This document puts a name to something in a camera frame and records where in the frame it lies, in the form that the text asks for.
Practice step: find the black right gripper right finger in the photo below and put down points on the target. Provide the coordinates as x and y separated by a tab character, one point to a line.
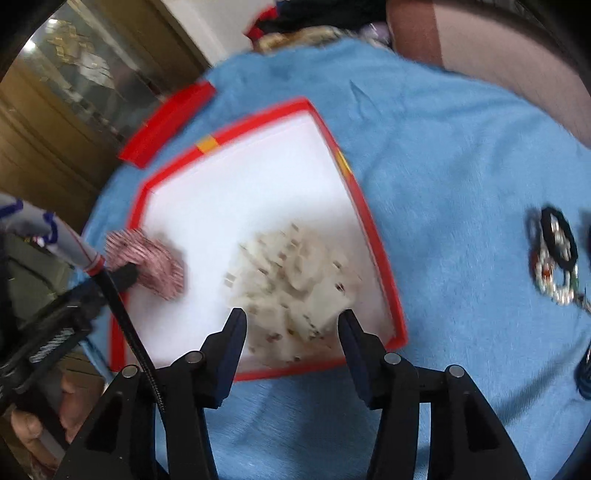
468	440

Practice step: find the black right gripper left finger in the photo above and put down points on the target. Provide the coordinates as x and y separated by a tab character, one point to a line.
124	438

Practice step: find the white beaded jewelry pile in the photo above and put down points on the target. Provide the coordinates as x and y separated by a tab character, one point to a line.
292	287

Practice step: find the red jewelry box tray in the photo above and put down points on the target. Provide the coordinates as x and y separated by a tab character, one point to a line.
276	168

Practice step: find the person's left hand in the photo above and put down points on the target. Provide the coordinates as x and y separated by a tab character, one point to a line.
78	394

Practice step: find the red box lid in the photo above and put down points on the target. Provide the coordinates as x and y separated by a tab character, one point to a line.
167	120

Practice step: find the wooden glass cabinet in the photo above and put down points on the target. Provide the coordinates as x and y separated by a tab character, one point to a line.
83	77

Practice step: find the light blue towel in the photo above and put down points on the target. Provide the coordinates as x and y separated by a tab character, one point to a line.
454	171

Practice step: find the pink brown pillow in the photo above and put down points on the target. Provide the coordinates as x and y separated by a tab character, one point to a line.
492	44

